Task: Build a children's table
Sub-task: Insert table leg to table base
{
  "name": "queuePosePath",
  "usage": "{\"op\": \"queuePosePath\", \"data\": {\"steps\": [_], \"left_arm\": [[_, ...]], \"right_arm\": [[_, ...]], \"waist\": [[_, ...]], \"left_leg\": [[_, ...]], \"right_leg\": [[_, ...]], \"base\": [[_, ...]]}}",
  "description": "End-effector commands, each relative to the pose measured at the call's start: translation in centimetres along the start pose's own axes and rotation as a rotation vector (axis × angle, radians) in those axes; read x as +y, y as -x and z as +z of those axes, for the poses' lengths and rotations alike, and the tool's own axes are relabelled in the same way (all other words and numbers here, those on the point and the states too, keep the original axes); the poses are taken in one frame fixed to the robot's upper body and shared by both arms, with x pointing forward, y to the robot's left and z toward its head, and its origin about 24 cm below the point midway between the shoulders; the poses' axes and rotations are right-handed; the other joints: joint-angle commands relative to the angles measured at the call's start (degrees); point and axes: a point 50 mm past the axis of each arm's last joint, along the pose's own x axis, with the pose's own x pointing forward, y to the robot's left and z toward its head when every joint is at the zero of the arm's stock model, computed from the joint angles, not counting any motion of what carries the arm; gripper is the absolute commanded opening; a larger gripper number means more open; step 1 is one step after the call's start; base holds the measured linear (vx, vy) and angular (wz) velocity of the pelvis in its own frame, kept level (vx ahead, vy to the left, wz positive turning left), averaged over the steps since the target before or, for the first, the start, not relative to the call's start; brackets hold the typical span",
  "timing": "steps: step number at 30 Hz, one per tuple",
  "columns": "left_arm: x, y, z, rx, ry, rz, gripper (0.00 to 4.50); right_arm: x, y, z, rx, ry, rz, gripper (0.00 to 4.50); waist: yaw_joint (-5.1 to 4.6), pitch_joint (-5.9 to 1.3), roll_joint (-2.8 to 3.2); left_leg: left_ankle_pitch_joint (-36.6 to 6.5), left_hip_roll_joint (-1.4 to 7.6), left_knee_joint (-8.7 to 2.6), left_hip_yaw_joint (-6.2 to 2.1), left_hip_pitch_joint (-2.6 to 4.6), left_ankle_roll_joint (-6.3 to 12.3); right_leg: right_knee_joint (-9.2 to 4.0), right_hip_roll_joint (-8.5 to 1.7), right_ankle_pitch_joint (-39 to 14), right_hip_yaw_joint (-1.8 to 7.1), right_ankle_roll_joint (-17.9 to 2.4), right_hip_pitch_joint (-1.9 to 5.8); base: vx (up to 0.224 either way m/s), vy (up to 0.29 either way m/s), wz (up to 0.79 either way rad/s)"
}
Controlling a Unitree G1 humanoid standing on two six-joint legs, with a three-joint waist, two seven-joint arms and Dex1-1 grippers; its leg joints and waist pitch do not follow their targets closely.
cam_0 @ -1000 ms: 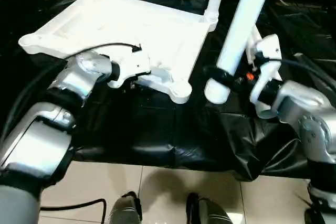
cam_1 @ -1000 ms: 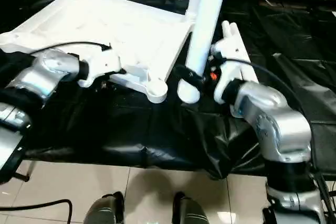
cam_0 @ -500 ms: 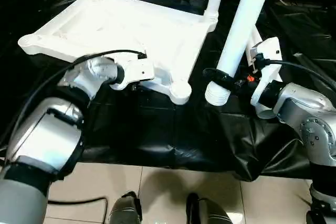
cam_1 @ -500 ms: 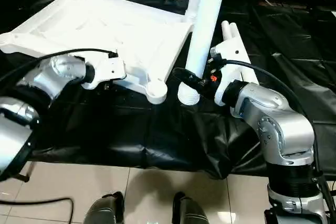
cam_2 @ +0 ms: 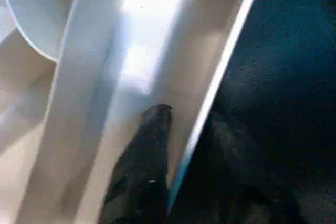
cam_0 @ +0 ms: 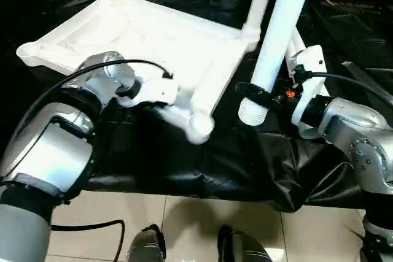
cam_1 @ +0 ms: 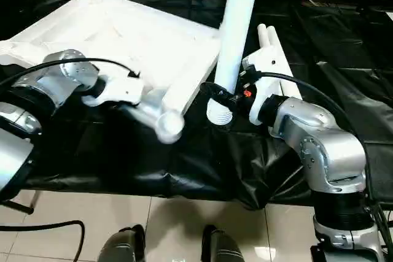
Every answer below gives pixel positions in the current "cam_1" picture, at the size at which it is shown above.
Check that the white plastic table leg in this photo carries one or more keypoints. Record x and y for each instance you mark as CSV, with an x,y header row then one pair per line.
x,y
282,59
236,29
265,38

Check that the white plastic table top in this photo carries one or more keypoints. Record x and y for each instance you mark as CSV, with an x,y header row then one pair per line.
x,y
123,41

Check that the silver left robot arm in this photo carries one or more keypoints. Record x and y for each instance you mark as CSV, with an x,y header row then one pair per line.
x,y
43,90

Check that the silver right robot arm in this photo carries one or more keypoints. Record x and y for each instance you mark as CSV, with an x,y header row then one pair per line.
x,y
319,145

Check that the black plastic mat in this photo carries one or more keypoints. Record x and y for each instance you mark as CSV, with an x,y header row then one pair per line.
x,y
184,164

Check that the person's black shoes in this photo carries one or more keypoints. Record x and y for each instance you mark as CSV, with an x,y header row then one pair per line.
x,y
222,246
123,246

